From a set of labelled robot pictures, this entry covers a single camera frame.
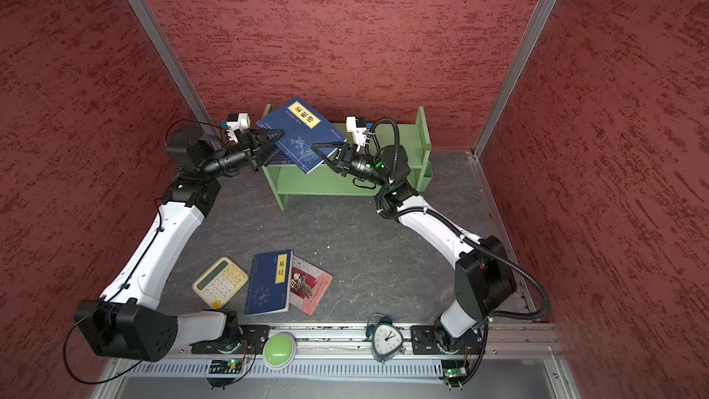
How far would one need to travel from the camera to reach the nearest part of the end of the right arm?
1.97ft

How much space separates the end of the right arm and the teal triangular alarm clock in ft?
1.37

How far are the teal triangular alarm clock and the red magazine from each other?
0.18 meters

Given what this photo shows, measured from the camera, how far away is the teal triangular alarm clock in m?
0.71

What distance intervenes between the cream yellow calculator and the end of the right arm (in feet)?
1.70

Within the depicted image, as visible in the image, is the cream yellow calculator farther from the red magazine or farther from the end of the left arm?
the end of the left arm
